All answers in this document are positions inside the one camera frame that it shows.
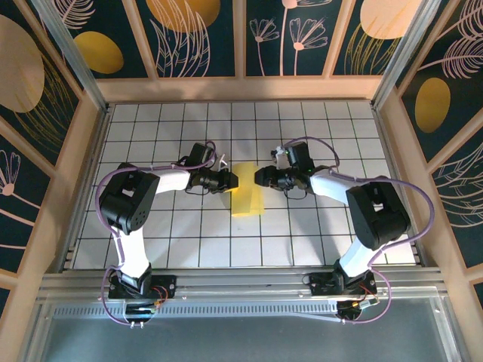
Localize grey metal shelf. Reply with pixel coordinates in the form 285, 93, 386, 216
26, 297, 460, 362

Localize grey slotted cable duct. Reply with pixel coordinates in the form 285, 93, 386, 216
52, 304, 340, 321

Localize yellow paper sheet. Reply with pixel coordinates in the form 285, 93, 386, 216
229, 161, 266, 219

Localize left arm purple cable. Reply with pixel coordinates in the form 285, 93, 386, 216
97, 140, 218, 327

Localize peach wooden enclosure frame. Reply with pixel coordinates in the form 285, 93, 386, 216
0, 0, 483, 362

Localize aluminium table side rail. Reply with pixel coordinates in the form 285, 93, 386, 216
59, 103, 114, 273
371, 101, 431, 268

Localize long aluminium mounting rail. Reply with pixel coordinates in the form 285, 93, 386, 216
39, 266, 446, 302

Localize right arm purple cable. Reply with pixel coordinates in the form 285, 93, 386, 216
281, 136, 435, 326

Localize aluminium corner post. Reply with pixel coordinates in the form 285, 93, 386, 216
29, 0, 112, 114
371, 0, 445, 110

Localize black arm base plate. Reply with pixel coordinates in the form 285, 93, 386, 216
308, 271, 377, 296
108, 274, 177, 300

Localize small wired controller board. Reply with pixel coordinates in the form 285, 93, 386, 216
331, 297, 380, 325
124, 297, 169, 329

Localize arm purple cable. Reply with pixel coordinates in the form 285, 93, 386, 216
281, 136, 435, 326
97, 140, 218, 327

